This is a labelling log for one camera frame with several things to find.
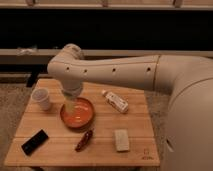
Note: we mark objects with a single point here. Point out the small white bottle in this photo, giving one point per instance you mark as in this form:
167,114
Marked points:
117,102

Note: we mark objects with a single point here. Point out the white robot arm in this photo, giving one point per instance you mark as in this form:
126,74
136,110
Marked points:
188,80

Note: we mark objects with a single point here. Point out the orange bowl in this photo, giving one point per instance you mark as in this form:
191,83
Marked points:
82,116

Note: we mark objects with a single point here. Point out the white paper cup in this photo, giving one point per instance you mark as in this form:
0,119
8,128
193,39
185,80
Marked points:
41,97

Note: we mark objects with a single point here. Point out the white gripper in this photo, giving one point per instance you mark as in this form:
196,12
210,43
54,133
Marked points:
71,90

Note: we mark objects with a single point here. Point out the black rectangular remote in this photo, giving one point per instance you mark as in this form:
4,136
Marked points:
34,142

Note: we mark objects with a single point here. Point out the beige sponge block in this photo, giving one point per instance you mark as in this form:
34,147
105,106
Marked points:
121,140

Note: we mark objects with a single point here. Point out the red chili pepper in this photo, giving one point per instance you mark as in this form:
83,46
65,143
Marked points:
84,140

